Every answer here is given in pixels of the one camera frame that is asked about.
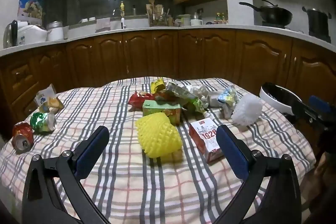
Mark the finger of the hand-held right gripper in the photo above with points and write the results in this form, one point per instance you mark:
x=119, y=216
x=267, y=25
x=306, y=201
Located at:
x=319, y=104
x=302, y=111

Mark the brown wooden lower cabinets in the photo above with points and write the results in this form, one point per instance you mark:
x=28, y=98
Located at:
x=204, y=56

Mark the wooden utensil holder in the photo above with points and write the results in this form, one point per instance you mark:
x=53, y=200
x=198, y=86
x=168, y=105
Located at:
x=156, y=15

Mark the pale dish cloth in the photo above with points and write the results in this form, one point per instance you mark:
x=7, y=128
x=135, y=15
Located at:
x=103, y=24

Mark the white rice cooker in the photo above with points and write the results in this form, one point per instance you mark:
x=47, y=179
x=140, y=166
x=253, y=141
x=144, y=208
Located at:
x=31, y=33

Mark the person's right forearm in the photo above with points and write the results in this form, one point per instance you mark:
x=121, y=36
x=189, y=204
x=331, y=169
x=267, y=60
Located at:
x=324, y=179

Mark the white foam fruit net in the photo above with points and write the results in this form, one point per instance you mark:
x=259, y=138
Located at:
x=246, y=109

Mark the green lidded container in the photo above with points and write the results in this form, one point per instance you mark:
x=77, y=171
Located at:
x=183, y=19

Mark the black wok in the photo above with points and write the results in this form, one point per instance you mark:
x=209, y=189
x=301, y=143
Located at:
x=275, y=15

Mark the yellow crumpled wrapper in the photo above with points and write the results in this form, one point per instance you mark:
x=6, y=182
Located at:
x=157, y=85

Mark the steel electric kettle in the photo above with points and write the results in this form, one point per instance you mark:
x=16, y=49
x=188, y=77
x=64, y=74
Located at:
x=9, y=35

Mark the red white paper box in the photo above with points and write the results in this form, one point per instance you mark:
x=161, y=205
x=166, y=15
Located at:
x=204, y=134

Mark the white bowls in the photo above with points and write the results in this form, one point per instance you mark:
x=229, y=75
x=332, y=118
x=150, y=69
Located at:
x=86, y=20

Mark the seasoning bottles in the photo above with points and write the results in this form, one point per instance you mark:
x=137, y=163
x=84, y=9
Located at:
x=220, y=18

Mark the black cooking pot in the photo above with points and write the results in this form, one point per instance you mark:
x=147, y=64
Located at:
x=317, y=22

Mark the white paper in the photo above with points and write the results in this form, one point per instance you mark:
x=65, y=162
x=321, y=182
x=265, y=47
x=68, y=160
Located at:
x=204, y=92

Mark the plaid blanket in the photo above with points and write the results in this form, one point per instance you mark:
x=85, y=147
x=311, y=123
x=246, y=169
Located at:
x=126, y=187

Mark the yellow bottle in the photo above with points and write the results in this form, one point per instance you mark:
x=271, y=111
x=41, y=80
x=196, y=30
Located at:
x=122, y=7

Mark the light blue yellow wrapper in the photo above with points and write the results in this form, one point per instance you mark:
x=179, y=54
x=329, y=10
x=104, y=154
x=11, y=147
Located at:
x=228, y=96

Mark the white kitchen countertop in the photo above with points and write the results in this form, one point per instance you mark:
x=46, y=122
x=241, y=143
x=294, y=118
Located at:
x=183, y=27

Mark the red snack wrapper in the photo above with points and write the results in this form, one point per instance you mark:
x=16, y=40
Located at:
x=137, y=100

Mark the green juice carton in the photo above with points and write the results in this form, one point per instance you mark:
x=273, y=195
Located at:
x=162, y=108

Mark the yellow white snack packet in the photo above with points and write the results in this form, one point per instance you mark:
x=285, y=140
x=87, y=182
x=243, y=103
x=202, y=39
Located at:
x=46, y=99

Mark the crushed green can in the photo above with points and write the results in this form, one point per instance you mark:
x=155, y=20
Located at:
x=42, y=121

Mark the crushed red can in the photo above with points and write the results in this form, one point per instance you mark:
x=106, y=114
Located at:
x=22, y=134

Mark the kitchen faucet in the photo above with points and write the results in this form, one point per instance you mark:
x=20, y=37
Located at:
x=122, y=22

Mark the crushed green drink carton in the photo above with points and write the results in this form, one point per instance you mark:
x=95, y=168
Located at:
x=178, y=92

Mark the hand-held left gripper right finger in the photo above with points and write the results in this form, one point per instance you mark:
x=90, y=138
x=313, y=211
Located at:
x=232, y=151

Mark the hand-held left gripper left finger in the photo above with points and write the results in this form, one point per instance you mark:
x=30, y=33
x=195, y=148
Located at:
x=90, y=153

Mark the white canister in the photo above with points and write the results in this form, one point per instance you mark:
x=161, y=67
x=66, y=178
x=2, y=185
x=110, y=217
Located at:
x=55, y=33

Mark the white trash bin black liner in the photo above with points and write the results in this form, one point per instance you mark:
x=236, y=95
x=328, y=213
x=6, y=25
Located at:
x=273, y=100

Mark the yellow foam fruit net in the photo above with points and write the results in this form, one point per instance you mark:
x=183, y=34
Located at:
x=157, y=137

